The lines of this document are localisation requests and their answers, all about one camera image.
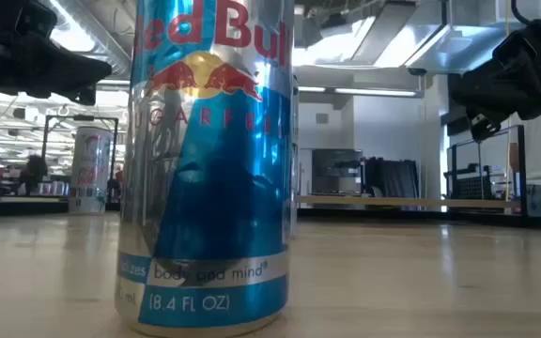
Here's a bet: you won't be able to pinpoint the silver round air duct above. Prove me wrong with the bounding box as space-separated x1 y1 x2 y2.
49 0 133 79

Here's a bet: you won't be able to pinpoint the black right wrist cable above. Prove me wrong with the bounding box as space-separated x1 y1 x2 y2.
509 0 541 27

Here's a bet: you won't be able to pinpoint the blue silver Red Bull can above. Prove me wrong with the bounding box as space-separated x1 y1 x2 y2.
114 0 296 338

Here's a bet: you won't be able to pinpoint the black upright panels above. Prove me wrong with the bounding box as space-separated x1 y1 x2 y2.
363 158 420 199

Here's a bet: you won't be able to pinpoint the white Celsius Peach Vibe can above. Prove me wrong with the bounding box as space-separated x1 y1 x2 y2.
68 126 113 216

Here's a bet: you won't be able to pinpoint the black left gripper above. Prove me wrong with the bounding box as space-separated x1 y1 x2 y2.
0 0 113 105

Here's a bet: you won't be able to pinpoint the black cabinet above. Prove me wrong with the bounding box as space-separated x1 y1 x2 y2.
311 148 363 196

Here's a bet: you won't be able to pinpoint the black pegboard rack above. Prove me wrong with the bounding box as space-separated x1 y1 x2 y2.
443 163 493 201

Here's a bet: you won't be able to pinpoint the black gantry frame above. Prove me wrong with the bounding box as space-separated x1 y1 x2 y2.
41 115 120 198

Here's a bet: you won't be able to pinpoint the silver ventilation hood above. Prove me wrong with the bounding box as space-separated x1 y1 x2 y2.
293 0 541 76

